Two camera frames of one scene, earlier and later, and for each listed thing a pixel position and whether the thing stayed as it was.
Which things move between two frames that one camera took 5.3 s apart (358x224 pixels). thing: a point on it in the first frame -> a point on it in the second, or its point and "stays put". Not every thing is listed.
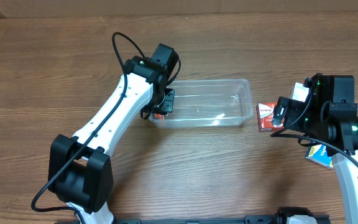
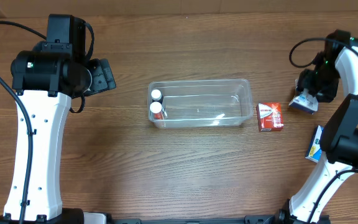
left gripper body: (168, 101) -> (103, 76)
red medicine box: (264, 114) stays put
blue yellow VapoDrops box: (319, 154) stays put
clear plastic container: (215, 103) stays put
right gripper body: (282, 109) -> (308, 86)
